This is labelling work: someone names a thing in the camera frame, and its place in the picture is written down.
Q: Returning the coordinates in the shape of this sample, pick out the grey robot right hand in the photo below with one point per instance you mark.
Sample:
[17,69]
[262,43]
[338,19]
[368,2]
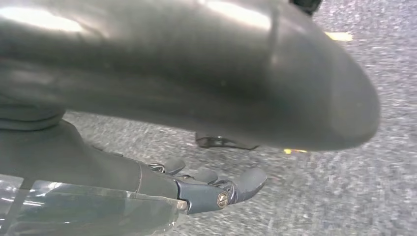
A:
[195,65]

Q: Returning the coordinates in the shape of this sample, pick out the black glossy object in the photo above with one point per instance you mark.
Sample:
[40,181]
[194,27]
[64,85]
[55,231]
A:
[221,142]

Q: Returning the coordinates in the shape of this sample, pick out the yellow floor tape line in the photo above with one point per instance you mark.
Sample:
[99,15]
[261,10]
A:
[338,36]

